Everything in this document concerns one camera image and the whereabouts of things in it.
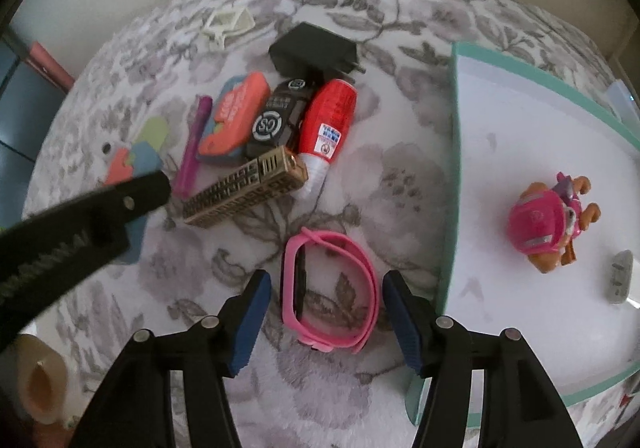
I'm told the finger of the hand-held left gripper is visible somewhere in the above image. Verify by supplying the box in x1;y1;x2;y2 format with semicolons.
0;171;172;354

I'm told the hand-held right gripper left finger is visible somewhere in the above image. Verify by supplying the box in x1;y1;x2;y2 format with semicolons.
67;271;272;448

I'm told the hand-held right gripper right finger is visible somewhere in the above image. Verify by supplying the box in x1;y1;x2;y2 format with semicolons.
382;271;583;448

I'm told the pink wristband watch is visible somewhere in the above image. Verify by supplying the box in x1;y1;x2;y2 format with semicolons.
281;227;379;355

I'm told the white tray with teal rim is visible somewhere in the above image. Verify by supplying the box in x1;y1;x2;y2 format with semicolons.
405;41;640;426

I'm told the white plastic frame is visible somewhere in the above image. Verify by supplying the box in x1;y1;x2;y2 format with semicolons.
200;6;256;50

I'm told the floral blanket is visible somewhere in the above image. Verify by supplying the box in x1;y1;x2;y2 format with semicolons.
20;0;640;448

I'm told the colourful foam puzzle toy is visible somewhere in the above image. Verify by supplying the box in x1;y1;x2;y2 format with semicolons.
102;115;171;265

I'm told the beige tape roll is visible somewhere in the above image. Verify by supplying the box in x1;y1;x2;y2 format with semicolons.
12;333;68;426

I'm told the dark blue wardrobe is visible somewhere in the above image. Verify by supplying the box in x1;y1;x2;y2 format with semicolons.
0;28;66;229

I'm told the gold perforated box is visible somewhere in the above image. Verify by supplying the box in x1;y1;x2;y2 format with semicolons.
181;145;309;228

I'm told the purple pen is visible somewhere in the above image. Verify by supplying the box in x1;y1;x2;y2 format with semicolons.
172;96;213;196

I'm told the pink dog toy figure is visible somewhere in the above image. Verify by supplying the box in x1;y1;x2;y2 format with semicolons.
507;171;601;275

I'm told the pink board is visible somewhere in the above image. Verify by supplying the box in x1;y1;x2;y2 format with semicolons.
27;41;76;92

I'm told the orange case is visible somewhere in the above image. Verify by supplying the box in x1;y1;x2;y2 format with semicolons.
196;72;272;164

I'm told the black box with round label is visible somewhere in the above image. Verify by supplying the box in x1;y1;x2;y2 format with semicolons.
245;77;316;160

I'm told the red bottle with white cap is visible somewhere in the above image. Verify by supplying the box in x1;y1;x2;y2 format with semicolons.
295;78;358;201

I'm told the small grey stone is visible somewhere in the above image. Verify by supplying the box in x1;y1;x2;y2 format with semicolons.
607;251;635;304

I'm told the colourful printed cloth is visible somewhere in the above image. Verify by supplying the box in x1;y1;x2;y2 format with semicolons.
612;385;640;434

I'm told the black power adapter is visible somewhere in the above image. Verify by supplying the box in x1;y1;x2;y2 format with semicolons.
268;22;368;79

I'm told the clear plastic box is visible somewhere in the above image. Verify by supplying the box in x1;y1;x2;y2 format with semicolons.
607;81;640;126

